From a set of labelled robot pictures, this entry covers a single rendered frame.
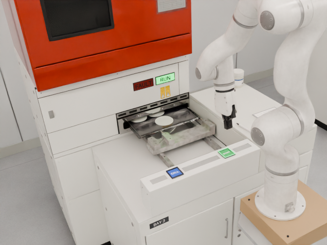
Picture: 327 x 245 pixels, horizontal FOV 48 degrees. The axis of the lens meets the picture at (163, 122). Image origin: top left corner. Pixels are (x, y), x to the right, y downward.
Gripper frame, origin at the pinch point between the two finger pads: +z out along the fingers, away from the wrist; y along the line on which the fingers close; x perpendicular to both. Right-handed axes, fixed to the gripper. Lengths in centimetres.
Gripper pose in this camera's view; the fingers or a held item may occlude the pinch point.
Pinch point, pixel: (227, 124)
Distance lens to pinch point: 156.2
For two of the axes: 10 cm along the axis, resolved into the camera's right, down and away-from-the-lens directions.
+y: 4.4, 2.6, -8.6
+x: 8.9, -2.8, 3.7
